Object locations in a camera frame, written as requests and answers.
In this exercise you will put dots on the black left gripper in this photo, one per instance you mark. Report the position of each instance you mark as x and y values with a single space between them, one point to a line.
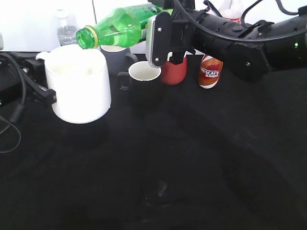
29 77

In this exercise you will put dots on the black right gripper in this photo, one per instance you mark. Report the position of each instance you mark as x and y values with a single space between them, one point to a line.
169 33

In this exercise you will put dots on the white ceramic mug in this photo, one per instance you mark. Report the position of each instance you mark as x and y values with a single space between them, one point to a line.
81 82

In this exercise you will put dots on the green soda bottle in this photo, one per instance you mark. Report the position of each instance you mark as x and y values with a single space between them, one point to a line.
123 27

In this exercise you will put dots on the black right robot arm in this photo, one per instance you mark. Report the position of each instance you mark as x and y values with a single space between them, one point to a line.
253 50

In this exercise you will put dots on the cola bottle red label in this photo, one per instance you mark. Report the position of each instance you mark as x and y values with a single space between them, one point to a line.
232 10

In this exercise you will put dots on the red ceramic mug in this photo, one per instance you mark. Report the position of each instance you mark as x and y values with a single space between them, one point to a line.
173 74

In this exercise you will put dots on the black ceramic mug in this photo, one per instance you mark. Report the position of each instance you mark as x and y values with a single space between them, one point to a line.
143 84

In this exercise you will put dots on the Nescafe coffee bottle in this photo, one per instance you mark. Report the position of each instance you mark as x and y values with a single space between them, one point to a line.
210 72

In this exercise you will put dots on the grey ceramic mug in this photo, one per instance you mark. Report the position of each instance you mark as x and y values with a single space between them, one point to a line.
118 59

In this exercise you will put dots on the clear water bottle green label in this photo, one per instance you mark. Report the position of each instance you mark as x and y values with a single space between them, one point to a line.
66 27

